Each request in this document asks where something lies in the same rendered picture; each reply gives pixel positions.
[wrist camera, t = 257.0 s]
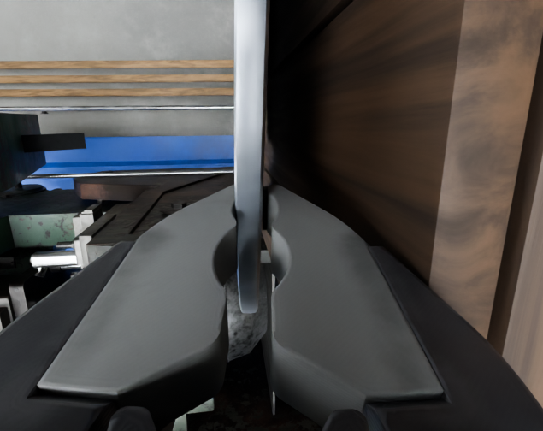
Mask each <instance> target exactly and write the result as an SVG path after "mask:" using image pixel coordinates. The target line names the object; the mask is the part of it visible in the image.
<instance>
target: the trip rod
mask: <svg viewBox="0 0 543 431"><path fill-rule="evenodd" d="M189 174H234V169H226V170H190V171H154V172H118V173H82V174H31V175H30V176H28V177H27V178H26V179H52V178H86V177H120V176H154V175H189Z"/></svg>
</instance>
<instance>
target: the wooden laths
mask: <svg viewBox="0 0 543 431"><path fill-rule="evenodd" d="M42 68H234V60H148V61H0V69H42ZM146 82H234V74H148V75H0V83H146ZM87 96H234V88H127V89H0V97H87ZM190 109H234V105H161V106H0V111H31V110H190Z"/></svg>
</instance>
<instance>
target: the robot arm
mask: <svg viewBox="0 0 543 431"><path fill-rule="evenodd" d="M262 217H263V230H267V233H268V234H269V235H270V237H271V238H272V239H271V264H270V269H271V272H272V274H273V275H274V276H275V277H276V278H277V280H278V281H279V283H280V284H279V285H278V286H277V287H276V288H275V289H274V291H273V293H272V297H271V318H270V340H269V358H270V384H271V387H272V389H273V391H274V394H275V395H276V396H277V397H278V398H279V399H281V400H282V401H284V402H285V403H287V404H289V405H290V406H291V407H292V408H294V409H296V410H298V411H299V412H301V413H302V414H304V415H305V416H307V417H308V418H309V419H311V420H312V421H314V422H316V423H317V424H318V425H319V426H321V427H322V431H543V408H542V407H541V405H540V403H539V402H538V401H537V399H536V398H535V396H534V395H533V394H532V393H531V392H530V390H529V389H528V388H527V386H526V385H525V384H524V382H523V381H522V380H521V378H520V377H519V376H518V375H517V373H516V372H515V371H514V370H513V368H512V367H511V366H510V365H509V364H508V363H507V362H506V361H505V360H504V359H503V358H502V356H501V355H500V354H499V353H498V352H497V351H496V350H495V349H494V348H493V346H492V345H491V344H490V343H489V342H488V341H487V340H486V339H485V338H484V337H483V336H482V335H481V334H480V333H479V332H478V331H477V330H476V329H475V328H473V327H472V326H471V325H470V324H469V323H468V322H467V321H466V320H465V319H464V318H462V317H461V316H460V315H459V314H458V313H457V312H456V311H455V310H454V309H453V308H452V307H451V306H450V305H449V304H447V303H446V302H445V301H444V300H443V299H442V298H441V297H439V296H438V295H437V294H436V293H435V292H434V291H433V290H431V289H430V288H429V287H428V286H427V285H426V284H425V283H423V282H422V281H421V280H420V279H419V278H418V277H417V276H415V275H414V274H413V273H412V272H411V271H410V270H409V269H407V268H406V267H405V266H404V265H403V264H402V263H401V262H400V261H399V260H398V259H397V258H396V257H395V256H394V255H392V254H391V253H390V252H389V251H388V250H387V249H386V248H384V247H383V246H370V245H369V244H367V243H366V242H365V241H364V240H363V239H362V238H361V237H360V236H359V235H358V234H357V233H355V232H354V231H353V230H352V229H351V228H349V227H348V226H347V225H345V224H344V223H343V222H342V221H341V220H339V219H338V218H336V217H335V216H333V215H331V214H329V213H328V212H327V211H325V210H323V209H321V208H319V207H318V206H316V205H314V204H312V203H311V202H309V201H307V200H305V199H303V198H301V197H300V196H298V195H297V194H295V193H293V192H290V191H289V190H287V189H286V188H284V187H282V186H279V185H270V186H264V187H263V214H262ZM237 268H238V257H237V228H236V220H235V191H234V184H233V185H231V186H229V187H227V188H225V189H222V190H220V191H219V192H216V193H214V194H212V195H210V196H208V197H206V198H203V199H201V200H199V201H197V202H196V203H194V204H190V205H188V206H186V207H185V208H183V209H181V210H178V211H176V212H175V213H173V214H172V215H170V216H168V217H166V218H165V219H163V220H161V221H160V222H158V223H157V224H156V225H155V226H153V227H151V228H150V229H149V230H148V231H146V232H145V233H143V234H142V235H141V236H140V237H138V238H137V239H136V240H135V241H122V240H121V241H120V242H119V243H117V244H116V245H114V246H113V247H112V248H110V249H109V250H107V251H106V252H105V253H104V254H103V255H101V256H100V257H98V258H97V259H96V260H94V261H93V262H92V263H90V264H89V265H87V266H86V267H85V268H83V269H82V270H81V271H80V272H79V273H77V274H76V275H74V276H73V277H71V278H70V279H69V280H67V281H66V282H64V283H63V284H62V285H60V286H59V287H58V288H57V289H56V290H54V291H53V292H51V293H50V294H49V295H47V296H46V297H45V298H43V299H42V300H40V301H39V302H38V303H36V304H35V305H34V306H33V307H31V308H30V309H29V310H27V311H26V312H24V313H23V314H22V315H20V316H19V317H18V318H16V319H15V320H14V321H12V322H11V323H10V324H9V325H8V326H7V327H6V328H4V329H3V330H2V331H1V332H0V431H173V427H174V422H175V419H177V418H179V417H180V416H183V415H184V414H186V413H187V412H189V411H190V410H193V409H195V408H196V407H198V406H200V405H201V404H203V403H205V402H206V401H208V400H210V399H212V398H214V397H215V396H216V394H217V393H218V392H220V390H221V388H222V385H223V382H224V378H225V372H226V366H227V354H228V348H229V337H228V320H227V293H226V290H225V288H224V287H223V286H224V285H225V283H226V282H227V280H228V279H229V278H230V277H231V276H232V275H233V274H234V273H235V272H236V270H237Z"/></svg>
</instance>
